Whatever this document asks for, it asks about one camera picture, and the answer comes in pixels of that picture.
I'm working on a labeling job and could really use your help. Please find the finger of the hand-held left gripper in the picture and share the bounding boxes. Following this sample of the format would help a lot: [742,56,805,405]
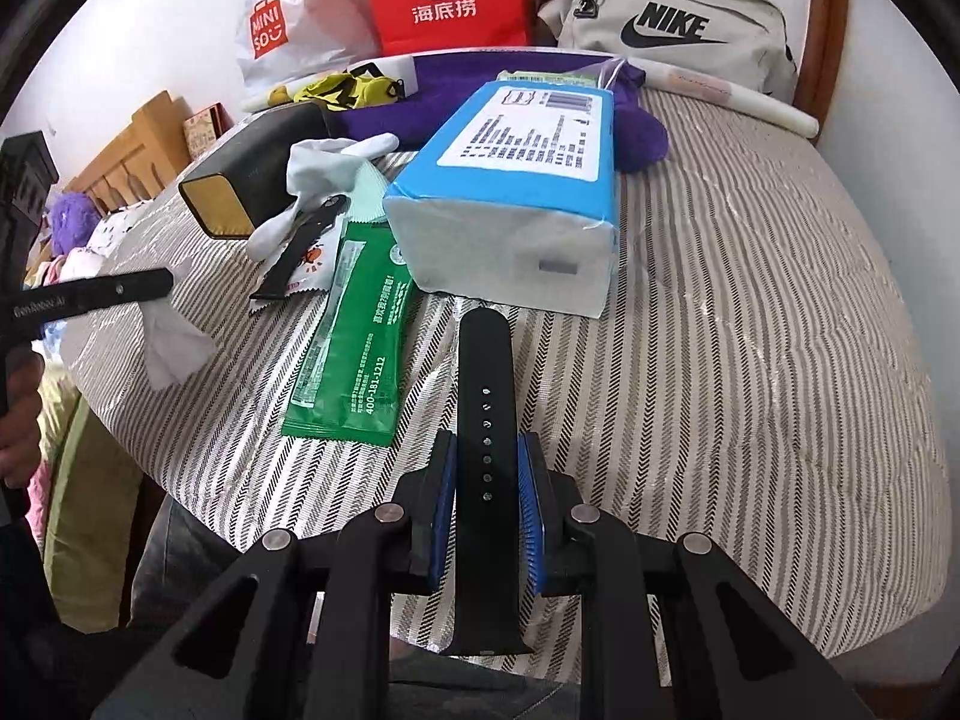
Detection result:
[13,268,175,325]

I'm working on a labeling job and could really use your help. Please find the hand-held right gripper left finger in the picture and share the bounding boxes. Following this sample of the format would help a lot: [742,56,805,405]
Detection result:
[90,431,460,720]

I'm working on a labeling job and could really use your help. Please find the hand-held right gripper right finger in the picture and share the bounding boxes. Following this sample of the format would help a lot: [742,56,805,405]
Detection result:
[517,431,875,720]

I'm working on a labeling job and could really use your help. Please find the white sponge block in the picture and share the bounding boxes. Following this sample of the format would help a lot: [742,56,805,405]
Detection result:
[139,300,216,389]

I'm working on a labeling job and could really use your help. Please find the black watch strap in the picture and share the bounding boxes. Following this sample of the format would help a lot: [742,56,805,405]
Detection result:
[439,307,535,657]
[251,195,348,301]

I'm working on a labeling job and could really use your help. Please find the green packet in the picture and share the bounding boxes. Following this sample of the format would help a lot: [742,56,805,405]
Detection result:
[283,219,415,447]

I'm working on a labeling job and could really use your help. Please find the white snack packet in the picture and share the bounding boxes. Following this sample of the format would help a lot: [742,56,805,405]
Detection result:
[251,229,338,302]

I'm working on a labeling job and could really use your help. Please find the white gloves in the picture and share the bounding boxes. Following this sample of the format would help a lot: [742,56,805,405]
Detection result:
[247,133,400,260]

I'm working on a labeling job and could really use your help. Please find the clear zip bag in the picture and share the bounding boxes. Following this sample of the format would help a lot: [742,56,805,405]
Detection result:
[497,56,625,89]

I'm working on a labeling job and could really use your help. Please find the person's left hand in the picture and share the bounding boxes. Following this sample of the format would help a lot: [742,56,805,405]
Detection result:
[0,356,46,492]

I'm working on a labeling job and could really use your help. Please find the purple plush toy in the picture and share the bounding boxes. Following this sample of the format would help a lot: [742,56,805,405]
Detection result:
[46,191,103,257]

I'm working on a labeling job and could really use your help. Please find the black dotted white pillow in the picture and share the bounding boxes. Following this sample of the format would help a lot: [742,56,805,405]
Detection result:
[86,206,155,260]

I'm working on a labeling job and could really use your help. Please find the colourful printed blanket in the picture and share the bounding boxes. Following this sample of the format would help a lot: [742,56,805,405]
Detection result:
[22,251,83,301]

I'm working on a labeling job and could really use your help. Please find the wooden headboard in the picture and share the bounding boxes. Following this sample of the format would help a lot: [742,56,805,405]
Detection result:
[64,90,194,212]

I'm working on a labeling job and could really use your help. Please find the dark green tin box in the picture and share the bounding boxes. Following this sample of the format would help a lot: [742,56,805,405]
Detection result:
[178,105,340,242]

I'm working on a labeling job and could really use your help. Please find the patterned book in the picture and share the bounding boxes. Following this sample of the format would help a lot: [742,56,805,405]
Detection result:
[182,103,235,160]

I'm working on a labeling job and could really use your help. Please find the blue tissue pack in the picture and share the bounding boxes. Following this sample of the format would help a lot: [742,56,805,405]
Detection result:
[382,81,623,320]

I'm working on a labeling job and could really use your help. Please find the white plastic shopping bag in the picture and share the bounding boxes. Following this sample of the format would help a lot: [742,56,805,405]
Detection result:
[238,0,385,100]

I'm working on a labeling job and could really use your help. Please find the purple cloth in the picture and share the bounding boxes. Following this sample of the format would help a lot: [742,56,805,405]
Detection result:
[322,52,670,175]

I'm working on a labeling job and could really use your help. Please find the white paper roll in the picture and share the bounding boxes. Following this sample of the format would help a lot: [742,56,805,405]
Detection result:
[244,52,820,141]

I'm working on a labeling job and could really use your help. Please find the grey pouch bag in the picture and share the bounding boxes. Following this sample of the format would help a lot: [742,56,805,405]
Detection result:
[536,0,800,104]

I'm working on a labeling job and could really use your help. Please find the brown wooden door frame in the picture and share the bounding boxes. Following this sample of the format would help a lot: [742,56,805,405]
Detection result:
[793,0,854,137]

